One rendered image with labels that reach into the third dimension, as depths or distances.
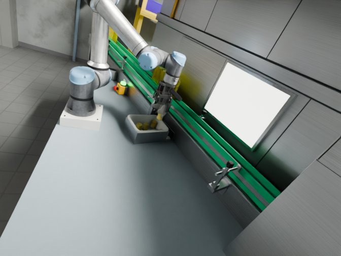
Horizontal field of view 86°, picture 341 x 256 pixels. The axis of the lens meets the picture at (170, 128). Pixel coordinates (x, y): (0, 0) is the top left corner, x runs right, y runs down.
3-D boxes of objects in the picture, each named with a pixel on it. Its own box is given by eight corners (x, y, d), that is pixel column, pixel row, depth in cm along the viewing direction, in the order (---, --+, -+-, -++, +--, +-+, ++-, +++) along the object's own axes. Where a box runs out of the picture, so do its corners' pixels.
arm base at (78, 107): (63, 115, 95) (63, 98, 90) (68, 102, 107) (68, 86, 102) (95, 118, 101) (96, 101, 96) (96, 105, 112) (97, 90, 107)
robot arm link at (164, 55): (145, 45, 85) (166, 55, 85) (152, 44, 95) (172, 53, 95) (141, 62, 89) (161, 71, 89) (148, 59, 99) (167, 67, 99)
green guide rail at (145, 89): (154, 104, 124) (157, 94, 120) (152, 104, 124) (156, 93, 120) (92, 33, 233) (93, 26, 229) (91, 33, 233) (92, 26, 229)
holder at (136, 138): (171, 140, 121) (176, 131, 117) (133, 144, 104) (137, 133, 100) (159, 125, 131) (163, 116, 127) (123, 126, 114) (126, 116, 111)
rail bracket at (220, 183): (224, 194, 91) (249, 162, 80) (201, 204, 81) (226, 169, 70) (217, 187, 94) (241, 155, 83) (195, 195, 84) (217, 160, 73)
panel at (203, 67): (254, 151, 98) (298, 95, 81) (251, 152, 96) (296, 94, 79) (170, 78, 154) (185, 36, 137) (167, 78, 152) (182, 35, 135)
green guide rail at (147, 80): (162, 104, 129) (166, 94, 125) (161, 104, 128) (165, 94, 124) (98, 35, 238) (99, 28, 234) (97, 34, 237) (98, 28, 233)
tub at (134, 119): (165, 140, 117) (170, 130, 113) (133, 144, 103) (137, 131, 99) (153, 125, 128) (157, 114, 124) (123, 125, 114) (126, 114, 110)
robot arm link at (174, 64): (173, 50, 94) (188, 56, 94) (166, 70, 99) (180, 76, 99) (169, 50, 87) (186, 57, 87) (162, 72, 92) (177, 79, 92)
